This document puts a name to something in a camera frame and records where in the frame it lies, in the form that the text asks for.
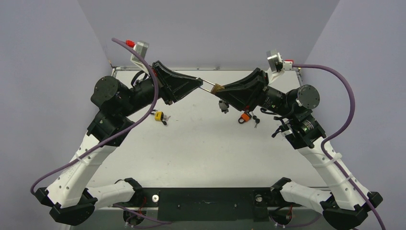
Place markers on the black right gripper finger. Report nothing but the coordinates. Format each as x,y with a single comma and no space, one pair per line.
246,83
238,99

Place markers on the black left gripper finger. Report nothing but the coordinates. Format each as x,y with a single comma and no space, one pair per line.
178,90
176,77

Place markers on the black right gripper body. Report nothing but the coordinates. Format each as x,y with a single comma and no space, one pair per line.
258,90

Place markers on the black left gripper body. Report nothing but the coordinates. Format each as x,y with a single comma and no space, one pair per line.
162,84

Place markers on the orange padlock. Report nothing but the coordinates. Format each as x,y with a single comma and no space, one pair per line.
245,117

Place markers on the black keys of orange padlock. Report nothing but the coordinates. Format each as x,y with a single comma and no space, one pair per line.
257,120

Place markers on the brass padlock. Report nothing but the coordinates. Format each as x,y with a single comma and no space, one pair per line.
213,86

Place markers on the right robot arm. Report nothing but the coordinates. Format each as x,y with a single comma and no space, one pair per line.
346,203

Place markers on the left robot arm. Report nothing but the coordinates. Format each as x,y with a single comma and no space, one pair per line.
70,198

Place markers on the yellow padlock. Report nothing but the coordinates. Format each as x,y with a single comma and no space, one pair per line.
159,116

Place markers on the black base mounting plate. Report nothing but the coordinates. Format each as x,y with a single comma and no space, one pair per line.
209,204

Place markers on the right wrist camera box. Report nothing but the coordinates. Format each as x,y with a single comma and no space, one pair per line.
277,66

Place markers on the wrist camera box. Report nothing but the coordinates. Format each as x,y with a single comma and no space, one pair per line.
140,47
277,66

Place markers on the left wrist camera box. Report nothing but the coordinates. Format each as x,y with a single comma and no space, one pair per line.
140,47

